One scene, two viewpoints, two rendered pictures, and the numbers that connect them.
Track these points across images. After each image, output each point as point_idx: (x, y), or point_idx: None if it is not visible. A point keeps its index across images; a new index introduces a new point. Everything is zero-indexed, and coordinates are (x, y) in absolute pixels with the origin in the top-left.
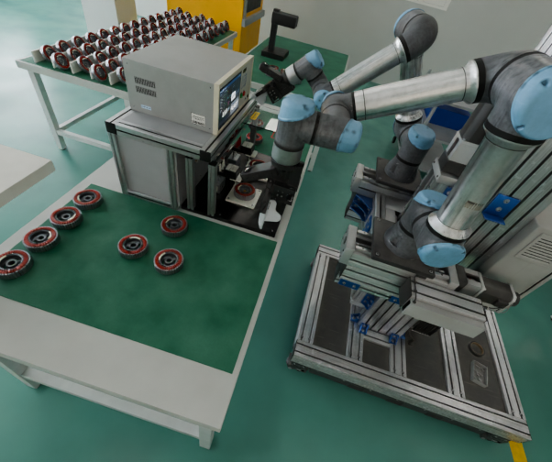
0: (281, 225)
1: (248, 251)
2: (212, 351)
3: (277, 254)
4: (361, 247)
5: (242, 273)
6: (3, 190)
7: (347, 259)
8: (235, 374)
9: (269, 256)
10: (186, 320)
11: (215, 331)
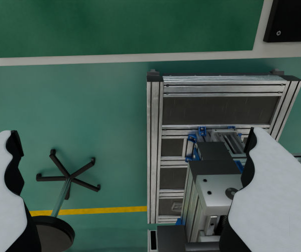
0: (298, 44)
1: (215, 0)
2: (3, 15)
3: (222, 58)
4: (215, 222)
5: (158, 7)
6: None
7: (197, 192)
8: (1, 61)
9: (213, 45)
10: None
11: (32, 5)
